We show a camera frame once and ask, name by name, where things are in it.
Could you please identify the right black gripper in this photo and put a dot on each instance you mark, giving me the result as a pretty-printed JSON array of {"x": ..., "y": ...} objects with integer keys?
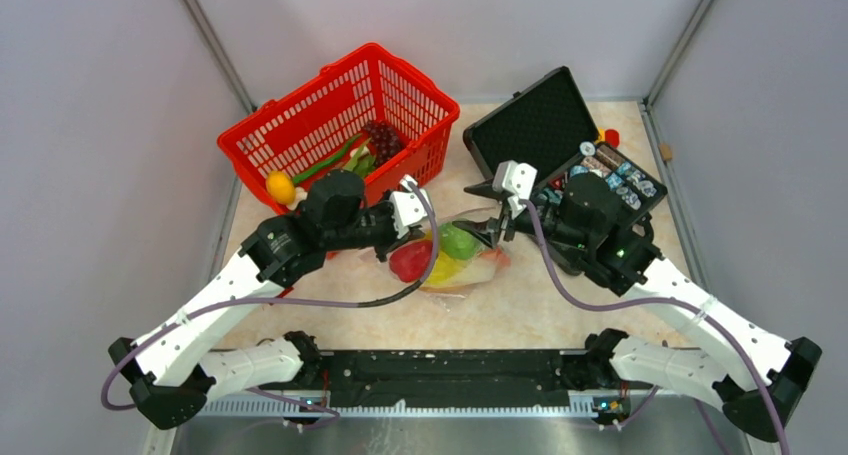
[{"x": 489, "y": 230}]

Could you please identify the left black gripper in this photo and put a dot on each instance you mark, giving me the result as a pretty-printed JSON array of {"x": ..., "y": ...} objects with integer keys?
[{"x": 394, "y": 240}]

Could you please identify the clear zip top bag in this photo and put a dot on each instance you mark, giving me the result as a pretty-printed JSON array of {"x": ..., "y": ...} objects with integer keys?
[{"x": 476, "y": 214}]

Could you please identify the green toy round fruit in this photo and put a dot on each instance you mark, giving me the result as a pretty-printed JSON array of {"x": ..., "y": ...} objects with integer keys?
[{"x": 458, "y": 244}]

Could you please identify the red toy bell pepper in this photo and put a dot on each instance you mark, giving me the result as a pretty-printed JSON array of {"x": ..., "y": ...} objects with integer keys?
[{"x": 409, "y": 262}]

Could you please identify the orange toy carrot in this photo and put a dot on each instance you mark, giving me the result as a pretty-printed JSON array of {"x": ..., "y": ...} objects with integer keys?
[{"x": 499, "y": 258}]

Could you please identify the yellow toy corn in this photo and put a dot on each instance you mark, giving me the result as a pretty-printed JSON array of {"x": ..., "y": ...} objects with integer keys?
[{"x": 449, "y": 273}]

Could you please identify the green toy chili pepper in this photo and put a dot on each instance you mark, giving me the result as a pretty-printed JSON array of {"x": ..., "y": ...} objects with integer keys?
[{"x": 326, "y": 162}]

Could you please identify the black poker chip case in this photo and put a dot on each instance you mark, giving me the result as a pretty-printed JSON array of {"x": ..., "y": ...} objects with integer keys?
[{"x": 549, "y": 126}]

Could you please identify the red plastic shopping basket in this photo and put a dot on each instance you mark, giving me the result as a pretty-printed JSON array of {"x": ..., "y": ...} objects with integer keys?
[{"x": 312, "y": 122}]

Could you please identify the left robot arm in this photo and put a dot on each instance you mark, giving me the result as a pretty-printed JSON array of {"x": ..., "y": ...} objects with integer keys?
[{"x": 175, "y": 370}]

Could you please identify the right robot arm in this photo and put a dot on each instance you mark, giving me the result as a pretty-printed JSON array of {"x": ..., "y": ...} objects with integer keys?
[{"x": 754, "y": 377}]

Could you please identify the green toy vegetable leaves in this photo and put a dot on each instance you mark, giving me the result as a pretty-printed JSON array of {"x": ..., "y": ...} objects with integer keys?
[{"x": 361, "y": 160}]

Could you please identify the dark purple toy grapes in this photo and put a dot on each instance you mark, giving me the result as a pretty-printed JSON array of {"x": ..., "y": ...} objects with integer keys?
[{"x": 385, "y": 140}]

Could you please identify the white toy garlic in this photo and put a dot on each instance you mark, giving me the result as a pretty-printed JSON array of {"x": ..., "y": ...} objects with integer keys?
[{"x": 299, "y": 195}]

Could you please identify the red round token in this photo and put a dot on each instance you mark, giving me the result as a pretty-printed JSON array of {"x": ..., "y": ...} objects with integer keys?
[{"x": 611, "y": 137}]

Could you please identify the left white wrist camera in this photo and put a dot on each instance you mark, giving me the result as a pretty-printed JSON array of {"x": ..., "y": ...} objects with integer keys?
[{"x": 408, "y": 206}]

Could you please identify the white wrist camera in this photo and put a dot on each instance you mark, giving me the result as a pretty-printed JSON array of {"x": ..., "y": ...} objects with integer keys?
[
  {"x": 515, "y": 180},
  {"x": 408, "y": 206}
]

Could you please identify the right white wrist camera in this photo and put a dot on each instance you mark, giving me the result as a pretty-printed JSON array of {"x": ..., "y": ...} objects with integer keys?
[{"x": 515, "y": 180}]

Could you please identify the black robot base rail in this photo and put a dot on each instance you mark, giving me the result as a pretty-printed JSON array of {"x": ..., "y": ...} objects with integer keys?
[{"x": 454, "y": 379}]

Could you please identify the small tan wall block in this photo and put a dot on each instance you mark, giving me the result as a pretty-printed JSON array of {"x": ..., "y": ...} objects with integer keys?
[{"x": 666, "y": 152}]

